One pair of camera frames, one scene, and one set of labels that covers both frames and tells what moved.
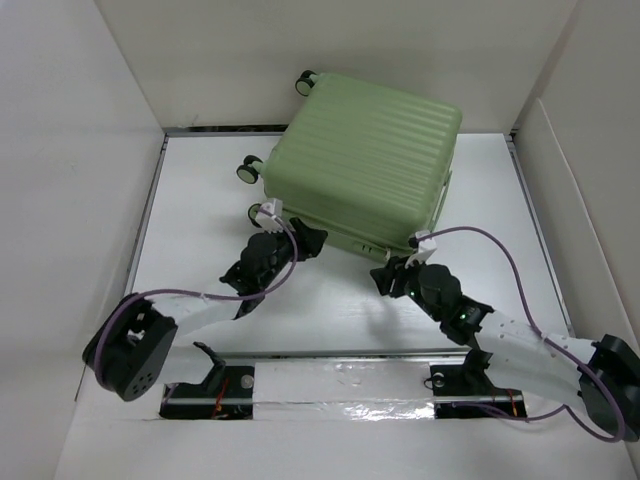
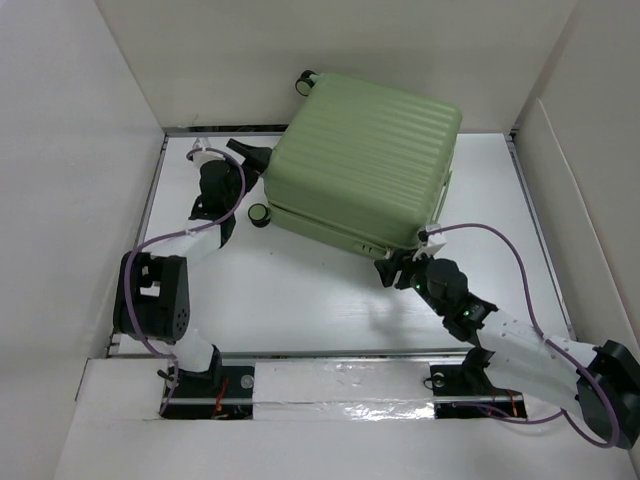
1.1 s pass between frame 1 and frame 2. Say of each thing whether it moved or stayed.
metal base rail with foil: stayed
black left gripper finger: moved
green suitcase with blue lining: stayed
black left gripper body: moved
